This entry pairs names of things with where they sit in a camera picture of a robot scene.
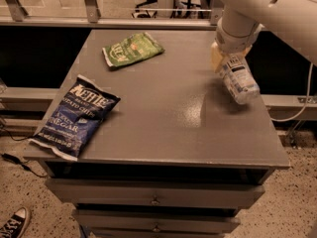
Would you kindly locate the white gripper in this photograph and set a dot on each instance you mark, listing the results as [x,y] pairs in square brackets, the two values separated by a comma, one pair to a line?
[233,40]

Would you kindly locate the clear plastic water bottle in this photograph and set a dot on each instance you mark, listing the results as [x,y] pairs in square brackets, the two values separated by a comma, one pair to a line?
[238,79]

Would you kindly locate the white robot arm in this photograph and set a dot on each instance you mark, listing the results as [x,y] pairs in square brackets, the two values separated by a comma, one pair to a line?
[293,21]

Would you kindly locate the green chips bag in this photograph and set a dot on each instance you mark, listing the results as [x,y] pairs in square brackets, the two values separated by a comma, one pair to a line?
[131,50]

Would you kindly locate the grey drawer cabinet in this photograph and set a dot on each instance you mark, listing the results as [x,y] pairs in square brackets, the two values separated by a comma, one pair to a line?
[177,157]

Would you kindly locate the blue Kettle chips bag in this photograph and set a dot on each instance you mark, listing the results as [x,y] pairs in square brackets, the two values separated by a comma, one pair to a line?
[74,121]

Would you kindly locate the metal guard railing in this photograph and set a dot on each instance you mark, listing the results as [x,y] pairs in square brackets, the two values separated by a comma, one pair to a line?
[95,14]

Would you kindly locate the black canvas sneaker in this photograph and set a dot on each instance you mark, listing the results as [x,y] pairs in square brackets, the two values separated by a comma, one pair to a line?
[17,224]

